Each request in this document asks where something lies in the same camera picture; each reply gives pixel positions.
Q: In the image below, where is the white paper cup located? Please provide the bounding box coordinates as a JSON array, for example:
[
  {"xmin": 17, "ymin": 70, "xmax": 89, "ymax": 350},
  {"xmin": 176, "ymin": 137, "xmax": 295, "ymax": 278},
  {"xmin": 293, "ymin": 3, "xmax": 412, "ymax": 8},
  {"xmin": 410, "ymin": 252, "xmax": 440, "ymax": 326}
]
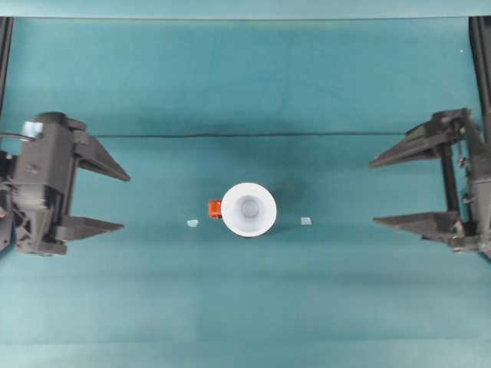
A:
[{"xmin": 220, "ymin": 182, "xmax": 278, "ymax": 238}]

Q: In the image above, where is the black table frame rail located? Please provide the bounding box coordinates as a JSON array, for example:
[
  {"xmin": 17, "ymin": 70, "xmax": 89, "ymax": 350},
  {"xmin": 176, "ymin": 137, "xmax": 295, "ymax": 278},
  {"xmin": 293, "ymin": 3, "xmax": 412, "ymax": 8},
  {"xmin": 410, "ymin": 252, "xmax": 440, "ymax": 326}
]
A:
[
  {"xmin": 468, "ymin": 15, "xmax": 491, "ymax": 131},
  {"xmin": 0, "ymin": 17, "xmax": 15, "ymax": 116}
]

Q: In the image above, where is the blue-green table cloth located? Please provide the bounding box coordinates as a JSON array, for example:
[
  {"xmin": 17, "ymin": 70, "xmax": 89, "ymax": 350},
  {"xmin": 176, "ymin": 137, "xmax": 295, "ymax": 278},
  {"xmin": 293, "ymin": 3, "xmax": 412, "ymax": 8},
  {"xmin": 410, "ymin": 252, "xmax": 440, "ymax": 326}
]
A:
[{"xmin": 0, "ymin": 17, "xmax": 491, "ymax": 368}]

